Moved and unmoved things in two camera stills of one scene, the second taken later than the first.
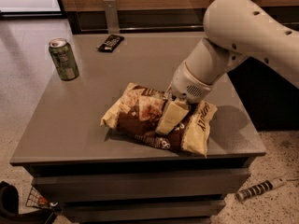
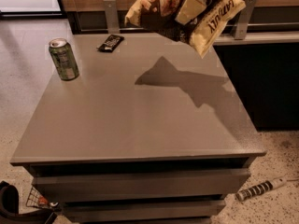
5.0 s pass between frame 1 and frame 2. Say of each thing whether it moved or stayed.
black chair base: stayed
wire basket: stayed
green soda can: stayed
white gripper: moved
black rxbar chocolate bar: stayed
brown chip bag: moved
